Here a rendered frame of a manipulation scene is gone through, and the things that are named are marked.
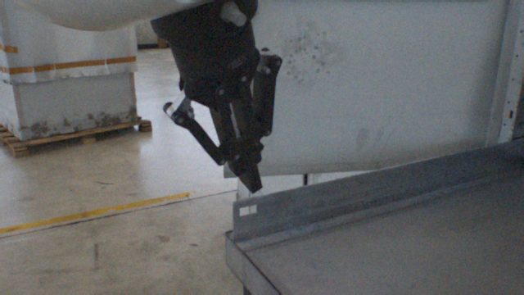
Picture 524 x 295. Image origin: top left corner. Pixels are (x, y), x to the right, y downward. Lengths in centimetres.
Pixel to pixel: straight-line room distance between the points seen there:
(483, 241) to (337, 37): 47
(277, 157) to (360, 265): 39
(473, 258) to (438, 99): 45
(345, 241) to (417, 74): 46
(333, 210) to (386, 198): 12
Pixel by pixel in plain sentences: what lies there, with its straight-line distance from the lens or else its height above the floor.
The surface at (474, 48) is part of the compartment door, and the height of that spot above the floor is 110.
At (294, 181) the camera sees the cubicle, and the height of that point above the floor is 49.
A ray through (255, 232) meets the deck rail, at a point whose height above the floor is 86.
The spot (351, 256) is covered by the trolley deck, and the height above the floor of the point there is 85.
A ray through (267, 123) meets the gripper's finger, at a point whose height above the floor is 107.
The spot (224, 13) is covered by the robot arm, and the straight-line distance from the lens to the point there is 35.
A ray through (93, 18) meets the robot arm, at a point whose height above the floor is 119.
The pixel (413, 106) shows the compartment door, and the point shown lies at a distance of 105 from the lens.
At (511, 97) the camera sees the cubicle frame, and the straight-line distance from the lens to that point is 112.
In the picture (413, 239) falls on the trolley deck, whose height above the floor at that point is 85.
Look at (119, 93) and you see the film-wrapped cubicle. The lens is 430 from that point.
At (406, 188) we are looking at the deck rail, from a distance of 88.
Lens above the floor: 120
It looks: 19 degrees down
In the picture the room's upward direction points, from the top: straight up
